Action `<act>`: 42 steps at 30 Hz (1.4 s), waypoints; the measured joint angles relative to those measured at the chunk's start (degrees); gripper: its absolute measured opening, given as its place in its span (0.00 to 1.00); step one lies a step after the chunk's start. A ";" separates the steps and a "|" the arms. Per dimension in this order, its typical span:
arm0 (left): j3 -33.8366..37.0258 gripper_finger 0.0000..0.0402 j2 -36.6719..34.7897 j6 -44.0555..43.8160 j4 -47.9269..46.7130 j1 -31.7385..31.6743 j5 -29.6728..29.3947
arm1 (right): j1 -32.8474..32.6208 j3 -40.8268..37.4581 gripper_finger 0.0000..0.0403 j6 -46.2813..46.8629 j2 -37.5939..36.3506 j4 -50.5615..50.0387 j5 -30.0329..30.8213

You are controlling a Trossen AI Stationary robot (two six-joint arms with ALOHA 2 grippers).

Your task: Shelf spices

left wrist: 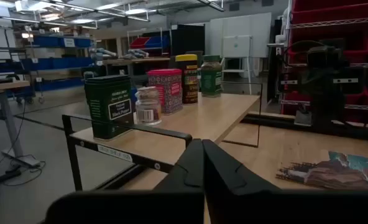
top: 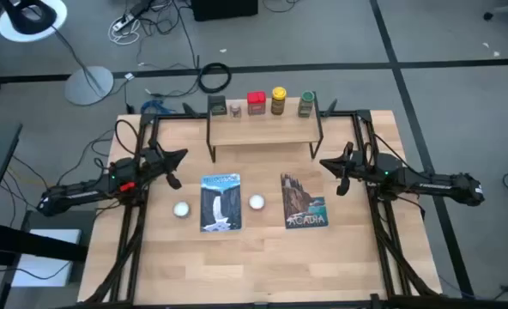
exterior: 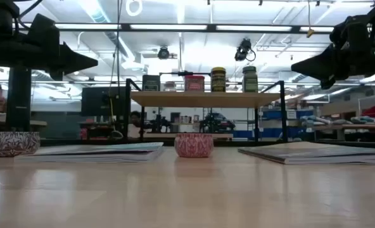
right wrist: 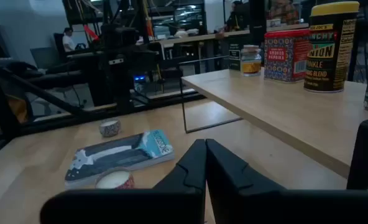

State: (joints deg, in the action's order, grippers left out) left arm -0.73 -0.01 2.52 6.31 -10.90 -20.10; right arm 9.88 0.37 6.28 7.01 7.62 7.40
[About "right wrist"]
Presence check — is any wooden shelf riser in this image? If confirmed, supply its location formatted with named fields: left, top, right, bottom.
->
left=177, top=55, right=368, bottom=191

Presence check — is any red smoked paprika tin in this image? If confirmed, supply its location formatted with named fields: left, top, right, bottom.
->
left=264, top=29, right=311, bottom=84

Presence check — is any centre pink patterned bowl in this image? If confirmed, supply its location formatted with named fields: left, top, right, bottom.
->
left=94, top=167, right=136, bottom=190

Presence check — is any dark green spice tin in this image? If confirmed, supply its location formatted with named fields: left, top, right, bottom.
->
left=228, top=34, right=251, bottom=72

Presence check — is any person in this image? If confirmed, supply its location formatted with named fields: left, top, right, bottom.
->
left=269, top=0, right=300, bottom=26
left=224, top=0, right=250, bottom=32
left=61, top=27, right=78, bottom=53

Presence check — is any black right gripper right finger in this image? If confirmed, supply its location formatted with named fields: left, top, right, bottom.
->
left=205, top=139, right=368, bottom=224

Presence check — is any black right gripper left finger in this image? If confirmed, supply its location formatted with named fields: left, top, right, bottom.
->
left=40, top=139, right=207, bottom=224

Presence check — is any small glass spice jar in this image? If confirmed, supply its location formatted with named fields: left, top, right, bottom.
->
left=240, top=44, right=262, bottom=77

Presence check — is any long wooden desk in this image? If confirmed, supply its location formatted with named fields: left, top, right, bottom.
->
left=151, top=22, right=310, bottom=46

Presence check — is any Yellowstone book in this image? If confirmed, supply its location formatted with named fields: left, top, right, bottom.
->
left=64, top=129, right=176, bottom=190

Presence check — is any yellow-lid seasoning jar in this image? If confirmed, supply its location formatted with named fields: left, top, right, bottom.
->
left=303, top=1, right=361, bottom=94

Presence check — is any black office chair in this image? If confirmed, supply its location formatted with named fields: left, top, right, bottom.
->
left=52, top=32, right=67, bottom=57

